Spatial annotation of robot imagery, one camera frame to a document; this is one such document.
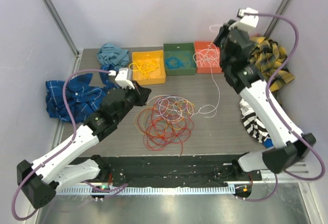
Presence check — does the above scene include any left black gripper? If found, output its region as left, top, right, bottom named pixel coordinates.
left=115, top=80, right=151, bottom=123

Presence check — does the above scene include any white cable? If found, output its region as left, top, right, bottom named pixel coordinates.
left=192, top=42, right=221, bottom=69
left=198, top=24, right=222, bottom=119

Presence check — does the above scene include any yellow cable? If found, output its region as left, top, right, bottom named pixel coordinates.
left=128, top=54, right=159, bottom=79

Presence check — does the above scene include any orange cable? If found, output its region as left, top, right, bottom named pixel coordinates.
left=138, top=95, right=195, bottom=137

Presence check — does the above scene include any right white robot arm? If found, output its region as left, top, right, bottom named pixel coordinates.
left=214, top=23, right=316, bottom=180

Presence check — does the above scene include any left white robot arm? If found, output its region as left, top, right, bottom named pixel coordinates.
left=17, top=81, right=152, bottom=209

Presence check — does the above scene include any coral red plastic bin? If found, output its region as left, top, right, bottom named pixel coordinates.
left=194, top=41, right=222, bottom=74

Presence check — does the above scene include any yellow plastic bin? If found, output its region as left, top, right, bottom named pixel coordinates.
left=129, top=50, right=166, bottom=86

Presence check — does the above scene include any green plastic bin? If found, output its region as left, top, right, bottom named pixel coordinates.
left=163, top=43, right=196, bottom=76

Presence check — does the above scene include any yellow plaid cloth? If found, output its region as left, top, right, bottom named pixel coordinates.
left=249, top=36, right=295, bottom=104

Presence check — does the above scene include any light blue cloth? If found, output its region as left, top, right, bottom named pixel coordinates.
left=96, top=43, right=130, bottom=69

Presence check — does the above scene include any dark blue plaid cloth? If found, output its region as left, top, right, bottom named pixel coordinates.
left=45, top=65, right=119, bottom=123

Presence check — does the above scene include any black white striped cloth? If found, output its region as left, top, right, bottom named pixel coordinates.
left=239, top=98, right=270, bottom=144

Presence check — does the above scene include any blue object under cloth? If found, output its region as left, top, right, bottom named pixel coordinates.
left=262, top=137, right=273, bottom=148

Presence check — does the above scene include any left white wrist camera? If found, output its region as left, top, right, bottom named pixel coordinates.
left=108, top=68, right=135, bottom=89

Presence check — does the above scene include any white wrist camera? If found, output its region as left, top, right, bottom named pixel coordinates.
left=108, top=68, right=135, bottom=89
left=229, top=7, right=259, bottom=32

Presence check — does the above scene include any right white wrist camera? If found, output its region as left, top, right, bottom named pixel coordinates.
left=229, top=7, right=259, bottom=32

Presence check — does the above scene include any red cable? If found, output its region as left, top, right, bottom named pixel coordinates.
left=134, top=100, right=194, bottom=156

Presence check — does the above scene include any blue cable in bin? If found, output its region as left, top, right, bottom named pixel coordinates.
left=165, top=51, right=193, bottom=69

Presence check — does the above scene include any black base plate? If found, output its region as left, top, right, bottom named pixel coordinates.
left=69, top=153, right=263, bottom=188

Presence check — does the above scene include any right aluminium frame post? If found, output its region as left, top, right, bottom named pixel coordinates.
left=264, top=0, right=292, bottom=37

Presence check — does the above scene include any aluminium frame post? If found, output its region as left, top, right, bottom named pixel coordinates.
left=264, top=0, right=292, bottom=37
left=42, top=0, right=79, bottom=57

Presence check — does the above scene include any slotted cable duct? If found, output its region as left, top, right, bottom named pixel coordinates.
left=58, top=184, right=235, bottom=196

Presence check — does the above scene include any left aluminium frame post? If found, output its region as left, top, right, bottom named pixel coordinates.
left=42, top=0, right=79, bottom=57

